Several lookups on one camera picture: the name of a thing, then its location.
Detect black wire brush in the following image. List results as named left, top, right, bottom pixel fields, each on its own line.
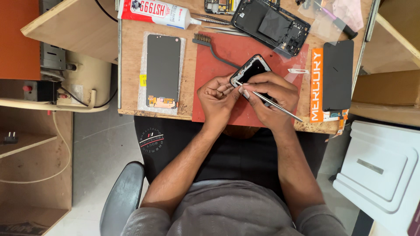
left=192, top=33, right=242, bottom=69

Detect metal tweezers pair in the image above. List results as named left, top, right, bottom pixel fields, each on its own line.
left=190, top=12, right=232, bottom=26

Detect black power plug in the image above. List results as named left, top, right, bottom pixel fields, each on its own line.
left=3, top=131, right=19, bottom=145

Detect person's black apron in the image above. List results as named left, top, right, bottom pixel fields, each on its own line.
left=134, top=115, right=329, bottom=204

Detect red rubber work mat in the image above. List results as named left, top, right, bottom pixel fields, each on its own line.
left=192, top=40, right=310, bottom=128

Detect white plastic box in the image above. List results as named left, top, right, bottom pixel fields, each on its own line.
left=333, top=120, right=420, bottom=236

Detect person's left hand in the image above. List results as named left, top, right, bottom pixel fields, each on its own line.
left=197, top=74, right=245, bottom=128

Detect beige compressor tank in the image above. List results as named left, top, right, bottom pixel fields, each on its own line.
left=49, top=49, right=113, bottom=113

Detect black screen with orange card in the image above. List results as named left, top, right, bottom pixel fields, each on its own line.
left=310, top=40, right=355, bottom=123

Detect black opened phone body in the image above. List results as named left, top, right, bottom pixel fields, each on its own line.
left=231, top=0, right=311, bottom=57

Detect person's right hand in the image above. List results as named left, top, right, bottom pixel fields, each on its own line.
left=241, top=71, right=300, bottom=132

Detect purple handled tool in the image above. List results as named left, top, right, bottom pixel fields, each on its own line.
left=314, top=1, right=359, bottom=40

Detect thin metal pry tools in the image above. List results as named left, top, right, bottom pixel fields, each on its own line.
left=203, top=26, right=251, bottom=37

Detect white glue tube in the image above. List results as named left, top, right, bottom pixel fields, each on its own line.
left=117, top=0, right=202, bottom=30

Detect clear plastic film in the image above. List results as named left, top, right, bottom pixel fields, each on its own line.
left=298, top=0, right=365, bottom=43

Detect beige hose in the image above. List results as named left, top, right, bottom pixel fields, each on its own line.
left=0, top=89, right=98, bottom=184

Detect black phone frame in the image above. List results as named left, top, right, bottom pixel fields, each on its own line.
left=229, top=54, right=273, bottom=102

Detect person's grey shirt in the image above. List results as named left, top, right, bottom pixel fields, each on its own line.
left=120, top=179, right=349, bottom=236

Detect black phone display panel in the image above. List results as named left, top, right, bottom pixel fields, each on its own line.
left=145, top=34, right=181, bottom=109

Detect wooden shelf unit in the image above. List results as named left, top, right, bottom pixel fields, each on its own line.
left=0, top=105, right=73, bottom=236

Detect phone circuit board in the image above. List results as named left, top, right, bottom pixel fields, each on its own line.
left=204, top=0, right=242, bottom=16

